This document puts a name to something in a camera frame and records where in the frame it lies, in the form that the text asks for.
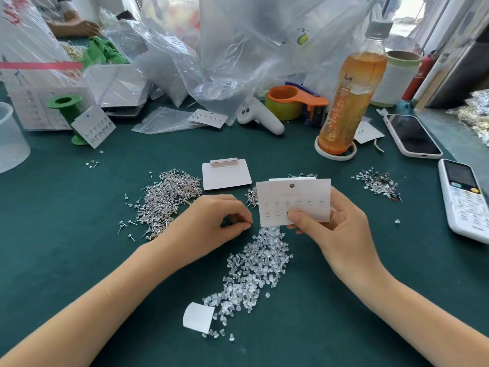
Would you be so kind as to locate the person's left hand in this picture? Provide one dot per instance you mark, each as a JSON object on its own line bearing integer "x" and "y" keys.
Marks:
{"x": 202, "y": 225}

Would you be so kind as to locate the person's right hand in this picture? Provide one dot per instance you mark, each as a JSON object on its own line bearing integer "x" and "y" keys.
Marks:
{"x": 344, "y": 244}

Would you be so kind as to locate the person's left thumb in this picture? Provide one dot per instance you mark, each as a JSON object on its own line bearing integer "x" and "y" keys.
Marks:
{"x": 237, "y": 227}

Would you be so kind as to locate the person's right thumb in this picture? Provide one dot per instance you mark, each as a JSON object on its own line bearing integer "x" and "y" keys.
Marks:
{"x": 301, "y": 219}

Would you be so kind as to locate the white earring card with studs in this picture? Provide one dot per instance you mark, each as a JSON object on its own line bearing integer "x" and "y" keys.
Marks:
{"x": 290, "y": 196}

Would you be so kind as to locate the person's right forearm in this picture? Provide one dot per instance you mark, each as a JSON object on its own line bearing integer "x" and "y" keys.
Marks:
{"x": 420, "y": 321}

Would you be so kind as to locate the person's left forearm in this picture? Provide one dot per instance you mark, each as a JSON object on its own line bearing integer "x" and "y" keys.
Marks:
{"x": 88, "y": 309}

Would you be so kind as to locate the pile of clear earring backs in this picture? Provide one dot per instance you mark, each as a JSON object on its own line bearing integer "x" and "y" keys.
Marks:
{"x": 248, "y": 271}

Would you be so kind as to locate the white card with folded tab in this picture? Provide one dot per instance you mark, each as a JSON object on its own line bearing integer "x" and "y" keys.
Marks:
{"x": 226, "y": 175}

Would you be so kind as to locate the white round coaster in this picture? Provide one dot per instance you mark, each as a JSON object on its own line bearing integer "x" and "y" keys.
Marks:
{"x": 323, "y": 150}

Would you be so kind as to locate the large pile of silver studs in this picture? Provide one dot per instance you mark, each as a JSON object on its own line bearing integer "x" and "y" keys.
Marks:
{"x": 168, "y": 202}

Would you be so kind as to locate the small pile of mixed studs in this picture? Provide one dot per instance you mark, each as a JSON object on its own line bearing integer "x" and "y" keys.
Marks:
{"x": 378, "y": 183}

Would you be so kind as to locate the curled white paper piece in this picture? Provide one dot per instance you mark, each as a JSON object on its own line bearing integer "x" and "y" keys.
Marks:
{"x": 198, "y": 317}

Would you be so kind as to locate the blank white card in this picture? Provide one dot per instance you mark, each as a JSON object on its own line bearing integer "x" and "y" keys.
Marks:
{"x": 368, "y": 133}

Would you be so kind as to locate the white handheld controller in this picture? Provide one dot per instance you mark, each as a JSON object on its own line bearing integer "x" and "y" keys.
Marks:
{"x": 259, "y": 116}

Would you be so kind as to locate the orange tape dispenser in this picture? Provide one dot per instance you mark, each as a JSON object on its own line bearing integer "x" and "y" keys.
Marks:
{"x": 294, "y": 103}

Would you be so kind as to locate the small flat zip bag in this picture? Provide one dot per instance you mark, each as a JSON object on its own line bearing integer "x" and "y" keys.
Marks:
{"x": 164, "y": 121}

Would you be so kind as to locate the orange tea bottle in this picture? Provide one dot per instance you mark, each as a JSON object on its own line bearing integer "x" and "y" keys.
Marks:
{"x": 351, "y": 99}

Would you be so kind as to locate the smartphone in white case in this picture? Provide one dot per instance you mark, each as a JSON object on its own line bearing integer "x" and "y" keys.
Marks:
{"x": 412, "y": 135}

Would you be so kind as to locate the few loose silver studs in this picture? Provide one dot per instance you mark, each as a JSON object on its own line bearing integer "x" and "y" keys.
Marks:
{"x": 93, "y": 163}

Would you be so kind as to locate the white keypad phone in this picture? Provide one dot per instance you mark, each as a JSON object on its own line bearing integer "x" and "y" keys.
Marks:
{"x": 464, "y": 202}

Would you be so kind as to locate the white thread cone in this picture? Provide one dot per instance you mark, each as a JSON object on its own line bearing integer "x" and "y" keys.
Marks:
{"x": 397, "y": 80}

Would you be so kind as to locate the large clear plastic bag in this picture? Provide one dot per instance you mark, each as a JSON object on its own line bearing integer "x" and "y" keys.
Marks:
{"x": 259, "y": 45}

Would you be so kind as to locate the crumpled clear plastic bag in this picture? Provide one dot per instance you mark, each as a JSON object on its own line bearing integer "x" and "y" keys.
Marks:
{"x": 160, "y": 61}

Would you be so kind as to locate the red fire extinguisher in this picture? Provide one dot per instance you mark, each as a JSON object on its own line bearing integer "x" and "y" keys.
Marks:
{"x": 418, "y": 78}

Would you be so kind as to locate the green plastic spool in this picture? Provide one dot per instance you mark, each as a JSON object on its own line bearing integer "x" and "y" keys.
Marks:
{"x": 65, "y": 105}

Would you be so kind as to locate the green cloth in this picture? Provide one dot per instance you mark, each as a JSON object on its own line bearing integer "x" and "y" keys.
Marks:
{"x": 101, "y": 53}

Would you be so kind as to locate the clear plastic cup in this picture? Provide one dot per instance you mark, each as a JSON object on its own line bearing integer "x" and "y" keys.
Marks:
{"x": 11, "y": 141}

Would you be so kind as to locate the zip bag with red strip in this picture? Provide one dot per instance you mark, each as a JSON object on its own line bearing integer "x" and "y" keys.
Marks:
{"x": 34, "y": 53}

